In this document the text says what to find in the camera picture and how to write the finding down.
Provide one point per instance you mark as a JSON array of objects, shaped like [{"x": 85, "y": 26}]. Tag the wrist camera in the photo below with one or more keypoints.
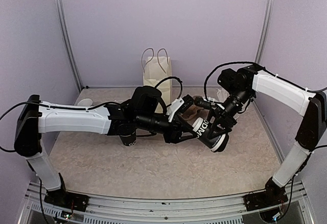
[
  {"x": 179, "y": 105},
  {"x": 202, "y": 102}
]

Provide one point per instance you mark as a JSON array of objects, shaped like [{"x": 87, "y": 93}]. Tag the black paper coffee cup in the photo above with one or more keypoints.
[{"x": 128, "y": 140}]

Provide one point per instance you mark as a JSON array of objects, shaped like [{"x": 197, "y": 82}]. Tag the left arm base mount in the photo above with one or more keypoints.
[{"x": 68, "y": 200}]

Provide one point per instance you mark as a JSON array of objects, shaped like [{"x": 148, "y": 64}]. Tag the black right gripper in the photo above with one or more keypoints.
[{"x": 223, "y": 117}]

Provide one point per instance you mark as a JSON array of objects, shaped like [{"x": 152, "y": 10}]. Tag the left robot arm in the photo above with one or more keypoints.
[{"x": 145, "y": 110}]

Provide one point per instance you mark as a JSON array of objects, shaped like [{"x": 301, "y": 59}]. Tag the cream paper takeout bag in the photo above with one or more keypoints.
[{"x": 156, "y": 67}]

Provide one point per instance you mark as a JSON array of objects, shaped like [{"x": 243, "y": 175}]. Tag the aluminium frame post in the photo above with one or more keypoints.
[
  {"x": 68, "y": 45},
  {"x": 264, "y": 30}
]

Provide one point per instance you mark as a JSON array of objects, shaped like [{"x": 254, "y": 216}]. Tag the blue translucent cup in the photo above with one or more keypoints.
[{"x": 86, "y": 102}]

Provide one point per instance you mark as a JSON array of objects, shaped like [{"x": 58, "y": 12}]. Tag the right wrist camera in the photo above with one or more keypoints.
[{"x": 202, "y": 102}]

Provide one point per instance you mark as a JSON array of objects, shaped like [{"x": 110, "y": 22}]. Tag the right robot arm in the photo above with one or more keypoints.
[{"x": 243, "y": 85}]

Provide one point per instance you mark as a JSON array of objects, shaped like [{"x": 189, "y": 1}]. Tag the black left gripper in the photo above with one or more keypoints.
[{"x": 173, "y": 135}]

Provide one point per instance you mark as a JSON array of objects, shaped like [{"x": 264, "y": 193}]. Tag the white wrapped straws bundle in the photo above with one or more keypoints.
[{"x": 222, "y": 95}]

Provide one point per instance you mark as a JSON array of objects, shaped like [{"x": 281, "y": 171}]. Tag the brown cardboard cup carrier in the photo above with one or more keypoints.
[{"x": 193, "y": 112}]

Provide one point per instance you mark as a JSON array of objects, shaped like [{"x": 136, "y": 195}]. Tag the left aluminium frame post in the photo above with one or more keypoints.
[{"x": 68, "y": 45}]

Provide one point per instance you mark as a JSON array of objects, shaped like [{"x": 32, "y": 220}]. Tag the right aluminium frame post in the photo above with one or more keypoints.
[{"x": 264, "y": 30}]

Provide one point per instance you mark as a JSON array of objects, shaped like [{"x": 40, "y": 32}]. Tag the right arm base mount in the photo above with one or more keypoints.
[{"x": 259, "y": 200}]

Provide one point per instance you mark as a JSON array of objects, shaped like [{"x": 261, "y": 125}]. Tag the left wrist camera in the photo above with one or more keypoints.
[{"x": 179, "y": 105}]

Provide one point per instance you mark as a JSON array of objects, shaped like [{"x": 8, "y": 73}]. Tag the aluminium front frame rail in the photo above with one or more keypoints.
[{"x": 228, "y": 208}]

